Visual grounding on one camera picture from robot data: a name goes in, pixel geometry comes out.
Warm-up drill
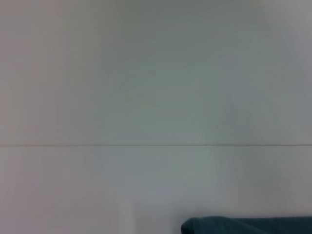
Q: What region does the teal blue shirt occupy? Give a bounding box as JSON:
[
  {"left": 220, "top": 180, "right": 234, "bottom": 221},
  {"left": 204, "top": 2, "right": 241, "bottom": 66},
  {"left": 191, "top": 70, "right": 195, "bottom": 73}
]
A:
[{"left": 180, "top": 215, "right": 312, "bottom": 234}]

